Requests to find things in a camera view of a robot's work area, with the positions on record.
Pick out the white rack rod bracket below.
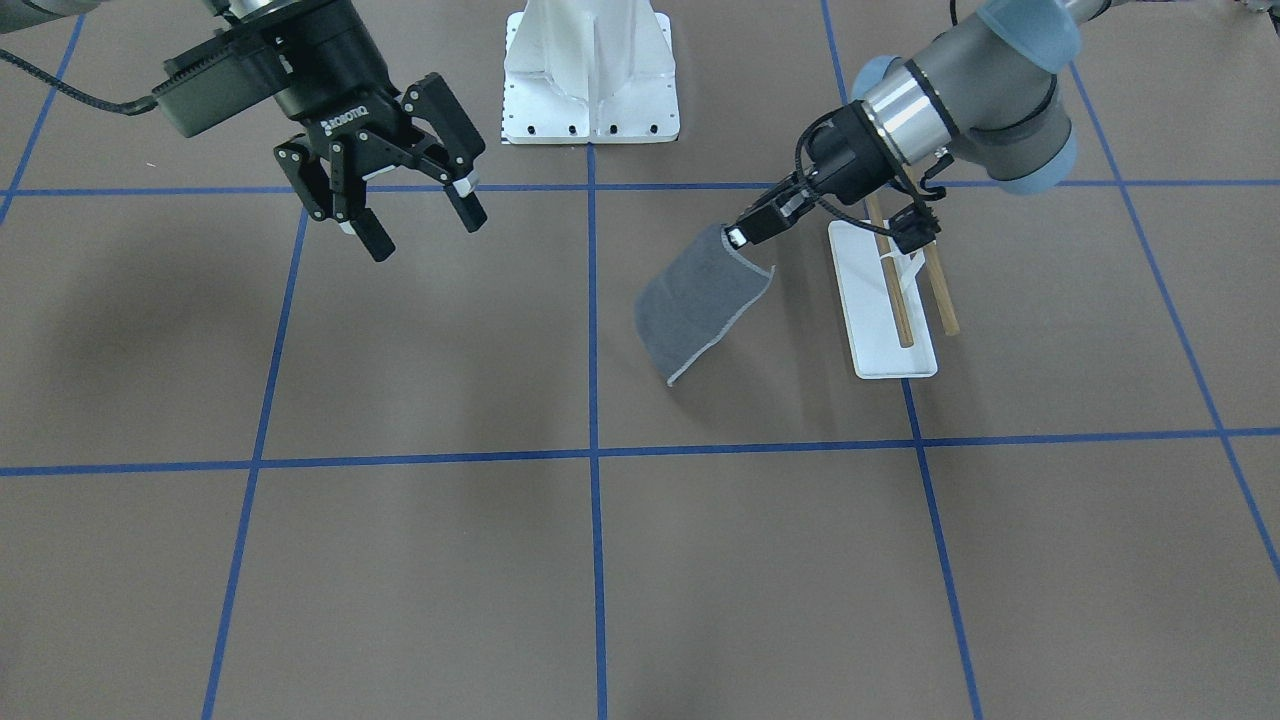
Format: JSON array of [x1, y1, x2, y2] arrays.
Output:
[[879, 249, 927, 295]]

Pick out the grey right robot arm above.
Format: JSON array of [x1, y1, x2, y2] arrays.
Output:
[[3, 1, 486, 263]]

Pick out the grey towel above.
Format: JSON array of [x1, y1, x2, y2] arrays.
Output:
[[634, 224, 774, 387]]

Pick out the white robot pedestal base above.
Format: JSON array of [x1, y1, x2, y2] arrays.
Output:
[[500, 1, 681, 145]]

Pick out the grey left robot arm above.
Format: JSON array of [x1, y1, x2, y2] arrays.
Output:
[[724, 1, 1111, 254]]

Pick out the white rack base plate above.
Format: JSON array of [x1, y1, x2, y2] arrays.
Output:
[[828, 222, 938, 380]]

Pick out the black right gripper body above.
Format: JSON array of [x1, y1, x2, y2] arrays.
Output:
[[262, 1, 426, 167]]

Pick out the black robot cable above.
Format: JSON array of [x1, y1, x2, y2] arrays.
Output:
[[0, 50, 161, 118]]

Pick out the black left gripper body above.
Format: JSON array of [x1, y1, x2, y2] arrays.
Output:
[[805, 102, 893, 205]]

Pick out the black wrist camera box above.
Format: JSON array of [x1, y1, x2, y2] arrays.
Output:
[[151, 31, 289, 138], [888, 202, 941, 255]]

